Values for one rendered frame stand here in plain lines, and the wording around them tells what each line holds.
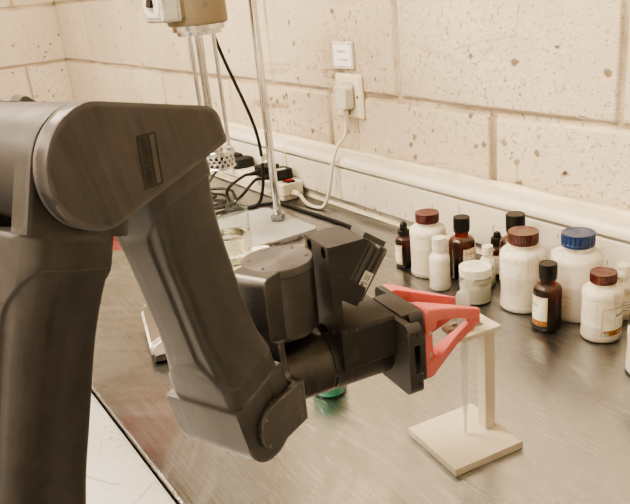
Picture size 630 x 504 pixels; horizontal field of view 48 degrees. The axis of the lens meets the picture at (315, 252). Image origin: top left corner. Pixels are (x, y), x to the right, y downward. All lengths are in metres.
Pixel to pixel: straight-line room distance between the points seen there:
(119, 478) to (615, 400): 0.52
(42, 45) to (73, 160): 2.93
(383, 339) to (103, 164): 0.31
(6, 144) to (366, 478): 0.47
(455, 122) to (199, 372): 0.83
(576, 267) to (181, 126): 0.64
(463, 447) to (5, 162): 0.51
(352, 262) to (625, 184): 0.56
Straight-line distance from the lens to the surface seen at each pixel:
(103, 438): 0.84
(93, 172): 0.36
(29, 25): 3.28
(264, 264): 0.56
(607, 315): 0.92
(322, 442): 0.76
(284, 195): 1.55
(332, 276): 0.57
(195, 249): 0.45
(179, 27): 1.26
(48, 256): 0.37
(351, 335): 0.58
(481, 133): 1.20
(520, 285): 0.98
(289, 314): 0.55
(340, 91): 1.43
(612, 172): 1.06
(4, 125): 0.38
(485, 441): 0.74
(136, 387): 0.92
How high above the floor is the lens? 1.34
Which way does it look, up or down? 21 degrees down
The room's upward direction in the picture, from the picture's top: 6 degrees counter-clockwise
